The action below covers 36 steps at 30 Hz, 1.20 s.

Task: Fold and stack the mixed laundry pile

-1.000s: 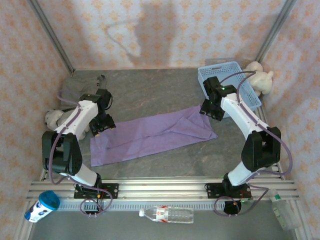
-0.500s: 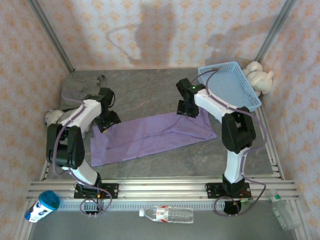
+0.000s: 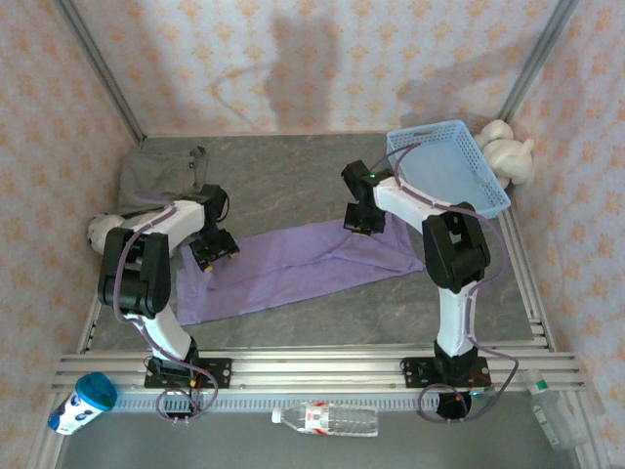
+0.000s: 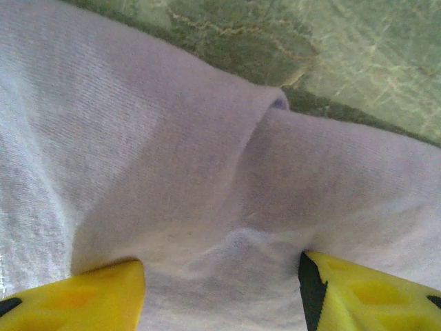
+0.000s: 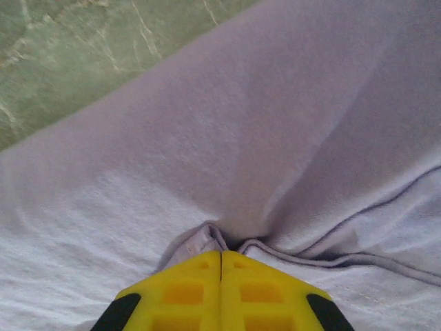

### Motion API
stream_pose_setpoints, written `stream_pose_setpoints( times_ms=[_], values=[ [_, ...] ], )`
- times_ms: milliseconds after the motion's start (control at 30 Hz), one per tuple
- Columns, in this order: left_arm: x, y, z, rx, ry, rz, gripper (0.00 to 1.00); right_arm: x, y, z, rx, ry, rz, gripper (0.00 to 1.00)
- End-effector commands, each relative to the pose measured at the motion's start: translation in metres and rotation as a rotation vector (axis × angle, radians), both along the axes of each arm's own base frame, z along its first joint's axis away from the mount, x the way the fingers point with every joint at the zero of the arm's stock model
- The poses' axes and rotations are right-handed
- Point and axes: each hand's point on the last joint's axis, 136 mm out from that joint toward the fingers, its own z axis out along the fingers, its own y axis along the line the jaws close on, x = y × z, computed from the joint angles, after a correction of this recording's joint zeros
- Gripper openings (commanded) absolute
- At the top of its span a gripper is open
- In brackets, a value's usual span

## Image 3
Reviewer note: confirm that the purple garment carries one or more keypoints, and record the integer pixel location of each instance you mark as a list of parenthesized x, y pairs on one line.
[(303, 264)]

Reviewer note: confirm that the grey garment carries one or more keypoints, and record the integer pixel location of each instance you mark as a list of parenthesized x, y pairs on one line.
[(156, 173)]

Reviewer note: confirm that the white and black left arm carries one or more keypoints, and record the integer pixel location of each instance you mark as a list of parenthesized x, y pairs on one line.
[(180, 217)]

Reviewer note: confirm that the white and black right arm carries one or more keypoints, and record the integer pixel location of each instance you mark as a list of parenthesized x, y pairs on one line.
[(405, 202)]

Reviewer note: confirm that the blue plastic basket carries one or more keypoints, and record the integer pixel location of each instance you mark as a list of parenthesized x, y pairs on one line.
[(449, 166)]

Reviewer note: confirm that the grey plush toy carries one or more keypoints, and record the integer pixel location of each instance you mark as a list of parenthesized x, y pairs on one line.
[(100, 232)]

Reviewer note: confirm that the cream plush toy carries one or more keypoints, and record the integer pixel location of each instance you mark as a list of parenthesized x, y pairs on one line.
[(510, 156)]

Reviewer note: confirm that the clear water bottle red label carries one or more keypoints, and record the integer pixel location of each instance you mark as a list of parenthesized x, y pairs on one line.
[(332, 418)]

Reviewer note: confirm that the wipes canister blue lid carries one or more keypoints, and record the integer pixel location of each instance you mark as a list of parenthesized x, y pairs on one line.
[(80, 405)]

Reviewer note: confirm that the clear bottle green label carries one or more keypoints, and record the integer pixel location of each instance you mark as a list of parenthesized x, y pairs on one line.
[(552, 415)]

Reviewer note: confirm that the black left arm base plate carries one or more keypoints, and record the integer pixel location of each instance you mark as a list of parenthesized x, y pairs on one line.
[(220, 372)]

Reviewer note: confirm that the aluminium side rail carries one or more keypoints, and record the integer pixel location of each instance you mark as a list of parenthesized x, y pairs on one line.
[(93, 322), (534, 312)]

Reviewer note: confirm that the aluminium mounting rail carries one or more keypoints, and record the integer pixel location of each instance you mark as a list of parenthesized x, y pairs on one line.
[(317, 366)]

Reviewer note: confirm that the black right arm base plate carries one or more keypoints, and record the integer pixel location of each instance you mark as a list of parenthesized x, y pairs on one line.
[(415, 371)]

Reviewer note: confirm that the aluminium frame post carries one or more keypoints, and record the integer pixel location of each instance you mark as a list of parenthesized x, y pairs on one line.
[(537, 63), (97, 68)]

